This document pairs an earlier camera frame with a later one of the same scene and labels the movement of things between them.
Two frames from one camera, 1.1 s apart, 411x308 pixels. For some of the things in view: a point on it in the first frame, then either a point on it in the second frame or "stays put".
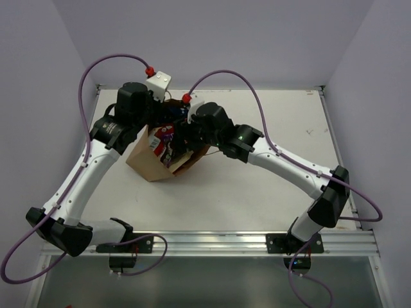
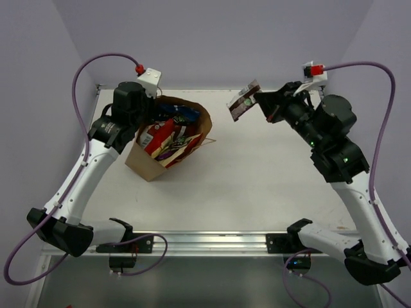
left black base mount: x=132 y=243 stays put
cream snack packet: x=174 y=167 -> x=175 y=154
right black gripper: x=183 y=131 -> x=272 y=103
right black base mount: x=289 y=244 stays put
